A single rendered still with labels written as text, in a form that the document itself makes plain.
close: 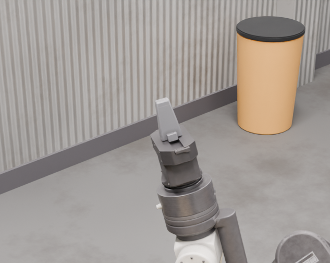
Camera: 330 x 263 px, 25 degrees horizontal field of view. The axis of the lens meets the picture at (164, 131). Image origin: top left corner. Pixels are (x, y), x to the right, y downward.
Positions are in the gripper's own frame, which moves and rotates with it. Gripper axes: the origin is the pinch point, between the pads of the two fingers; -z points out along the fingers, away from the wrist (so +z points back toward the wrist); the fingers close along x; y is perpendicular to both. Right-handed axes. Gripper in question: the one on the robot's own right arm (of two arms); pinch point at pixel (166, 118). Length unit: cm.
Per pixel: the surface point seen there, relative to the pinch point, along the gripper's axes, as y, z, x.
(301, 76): -145, 119, -397
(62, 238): 38, 116, -238
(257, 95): -94, 101, -324
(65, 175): 31, 106, -299
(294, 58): -119, 84, -320
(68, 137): 23, 88, -308
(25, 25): 27, 17, -284
